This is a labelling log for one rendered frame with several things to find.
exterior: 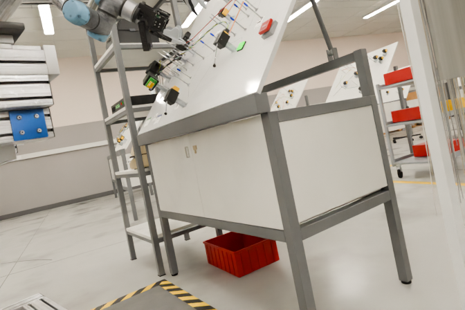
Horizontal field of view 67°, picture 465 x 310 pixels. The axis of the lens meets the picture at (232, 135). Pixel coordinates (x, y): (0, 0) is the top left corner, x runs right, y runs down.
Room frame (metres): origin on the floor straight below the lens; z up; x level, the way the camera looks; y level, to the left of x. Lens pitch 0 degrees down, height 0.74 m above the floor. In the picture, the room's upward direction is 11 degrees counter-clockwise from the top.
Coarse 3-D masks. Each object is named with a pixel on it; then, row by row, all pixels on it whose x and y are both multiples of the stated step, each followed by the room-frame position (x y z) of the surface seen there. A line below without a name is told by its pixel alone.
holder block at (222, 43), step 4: (224, 32) 1.44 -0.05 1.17; (220, 36) 1.43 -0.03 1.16; (224, 36) 1.44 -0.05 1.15; (228, 36) 1.45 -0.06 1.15; (216, 40) 1.45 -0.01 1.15; (220, 40) 1.43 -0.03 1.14; (224, 40) 1.44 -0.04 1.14; (216, 44) 1.45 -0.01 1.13; (220, 44) 1.43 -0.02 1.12; (224, 44) 1.44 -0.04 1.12; (220, 48) 1.47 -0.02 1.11
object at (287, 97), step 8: (304, 80) 7.30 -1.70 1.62; (288, 88) 7.88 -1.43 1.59; (296, 88) 7.47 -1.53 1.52; (280, 96) 8.02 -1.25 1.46; (288, 96) 7.63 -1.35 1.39; (296, 96) 7.25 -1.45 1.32; (304, 96) 7.18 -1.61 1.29; (280, 104) 7.76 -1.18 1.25; (288, 104) 7.37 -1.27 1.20; (296, 104) 7.05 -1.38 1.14
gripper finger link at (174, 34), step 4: (176, 28) 1.32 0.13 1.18; (164, 32) 1.33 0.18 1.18; (168, 32) 1.33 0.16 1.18; (172, 32) 1.33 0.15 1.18; (176, 32) 1.33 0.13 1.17; (168, 36) 1.34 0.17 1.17; (172, 36) 1.34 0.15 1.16; (176, 36) 1.34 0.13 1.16; (172, 40) 1.34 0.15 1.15; (176, 40) 1.34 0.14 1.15; (180, 40) 1.36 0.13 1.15
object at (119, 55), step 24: (144, 0) 2.51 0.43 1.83; (120, 48) 2.16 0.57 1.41; (168, 48) 2.46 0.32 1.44; (96, 72) 2.60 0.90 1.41; (120, 72) 2.14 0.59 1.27; (120, 120) 2.66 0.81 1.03; (144, 168) 2.15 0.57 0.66; (120, 192) 2.60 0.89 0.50; (144, 192) 2.14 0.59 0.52; (144, 240) 2.29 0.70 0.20
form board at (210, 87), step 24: (216, 0) 2.21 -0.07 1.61; (240, 0) 1.78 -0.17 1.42; (264, 0) 1.49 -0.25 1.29; (288, 0) 1.29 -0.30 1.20; (240, 24) 1.59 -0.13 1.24; (192, 48) 2.08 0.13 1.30; (264, 48) 1.24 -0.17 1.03; (192, 72) 1.83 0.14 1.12; (216, 72) 1.53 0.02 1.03; (240, 72) 1.31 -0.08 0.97; (264, 72) 1.16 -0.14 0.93; (192, 96) 1.63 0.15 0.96; (216, 96) 1.39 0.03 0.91; (240, 96) 1.21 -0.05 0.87; (168, 120) 1.74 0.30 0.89
